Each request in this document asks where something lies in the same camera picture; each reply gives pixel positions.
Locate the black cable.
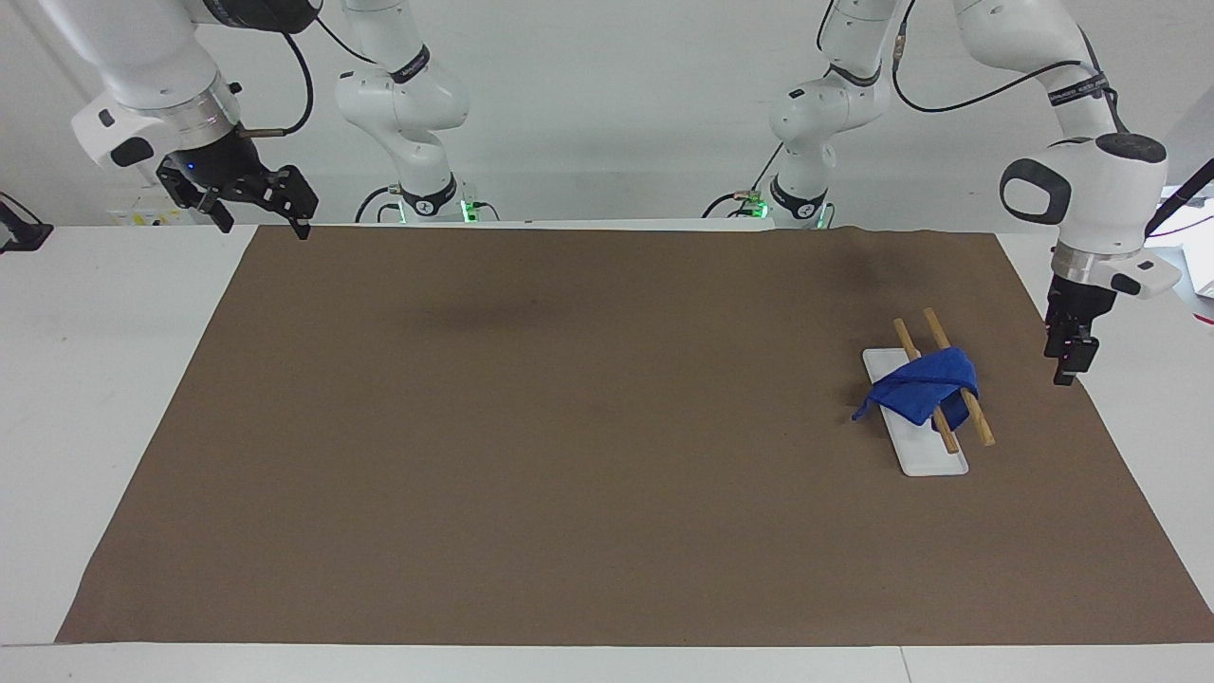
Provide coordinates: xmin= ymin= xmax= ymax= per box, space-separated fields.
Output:
xmin=237 ymin=31 xmax=316 ymax=139
xmin=355 ymin=186 xmax=403 ymax=225
xmin=891 ymin=0 xmax=1131 ymax=136
xmin=703 ymin=140 xmax=788 ymax=220

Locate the blue towel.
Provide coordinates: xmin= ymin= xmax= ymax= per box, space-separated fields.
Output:
xmin=851 ymin=346 xmax=980 ymax=427

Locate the wooden stick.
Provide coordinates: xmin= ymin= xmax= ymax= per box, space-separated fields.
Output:
xmin=892 ymin=318 xmax=961 ymax=455
xmin=923 ymin=306 xmax=998 ymax=448

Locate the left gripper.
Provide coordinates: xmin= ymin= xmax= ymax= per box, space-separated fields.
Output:
xmin=1045 ymin=276 xmax=1119 ymax=334

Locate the white rectangular tray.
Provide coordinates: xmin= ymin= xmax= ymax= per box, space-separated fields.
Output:
xmin=861 ymin=347 xmax=970 ymax=477

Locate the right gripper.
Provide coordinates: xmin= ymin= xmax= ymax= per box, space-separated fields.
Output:
xmin=156 ymin=125 xmax=320 ymax=241

